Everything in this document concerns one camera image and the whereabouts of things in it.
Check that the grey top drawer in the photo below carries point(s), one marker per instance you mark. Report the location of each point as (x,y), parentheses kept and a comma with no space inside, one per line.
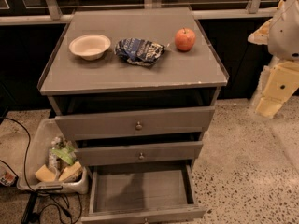
(135,123)

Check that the clear plastic bottle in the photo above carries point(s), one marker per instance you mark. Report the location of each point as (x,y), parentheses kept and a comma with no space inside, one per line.
(53,160)

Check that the grey middle drawer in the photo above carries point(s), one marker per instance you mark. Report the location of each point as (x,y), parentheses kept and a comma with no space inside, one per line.
(96,156)

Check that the black device on floor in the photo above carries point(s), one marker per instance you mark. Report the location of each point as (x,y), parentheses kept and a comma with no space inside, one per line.
(28,214)

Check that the yellow sponge right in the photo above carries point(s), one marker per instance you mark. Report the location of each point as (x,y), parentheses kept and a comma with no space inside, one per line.
(71,173)

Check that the grey bottom drawer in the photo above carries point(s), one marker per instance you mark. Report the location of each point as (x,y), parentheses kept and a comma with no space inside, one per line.
(143,193)

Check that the yellow sponge left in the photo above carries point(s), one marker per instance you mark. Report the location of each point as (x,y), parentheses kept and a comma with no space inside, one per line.
(45,174)

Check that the small packet on floor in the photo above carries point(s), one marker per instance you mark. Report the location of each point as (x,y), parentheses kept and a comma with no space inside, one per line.
(7,178)

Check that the green snack packet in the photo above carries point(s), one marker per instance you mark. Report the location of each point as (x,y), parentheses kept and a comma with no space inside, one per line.
(66,154)

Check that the clear plastic storage bin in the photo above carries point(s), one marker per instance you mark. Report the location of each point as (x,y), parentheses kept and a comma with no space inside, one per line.
(37,156)

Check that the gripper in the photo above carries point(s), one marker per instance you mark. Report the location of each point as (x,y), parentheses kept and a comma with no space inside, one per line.
(285,32)

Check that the white paper bowl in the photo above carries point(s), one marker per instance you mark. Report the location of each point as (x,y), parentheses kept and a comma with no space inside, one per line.
(90,47)

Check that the grey drawer cabinet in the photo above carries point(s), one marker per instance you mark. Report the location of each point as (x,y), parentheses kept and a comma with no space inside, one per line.
(179,79)

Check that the grey drawer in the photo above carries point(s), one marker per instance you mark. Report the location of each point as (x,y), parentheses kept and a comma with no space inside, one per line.
(135,123)
(96,156)
(143,193)

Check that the yellow sponge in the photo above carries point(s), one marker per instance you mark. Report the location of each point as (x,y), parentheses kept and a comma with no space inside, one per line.
(71,173)
(45,174)

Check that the blue crumpled chip bag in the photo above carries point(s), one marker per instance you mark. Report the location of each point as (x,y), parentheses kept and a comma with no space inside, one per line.
(140,52)

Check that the red apple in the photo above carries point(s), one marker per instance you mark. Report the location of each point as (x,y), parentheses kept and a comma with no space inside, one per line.
(185,39)

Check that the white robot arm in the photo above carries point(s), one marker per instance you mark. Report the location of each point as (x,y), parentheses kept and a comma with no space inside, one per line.
(281,35)

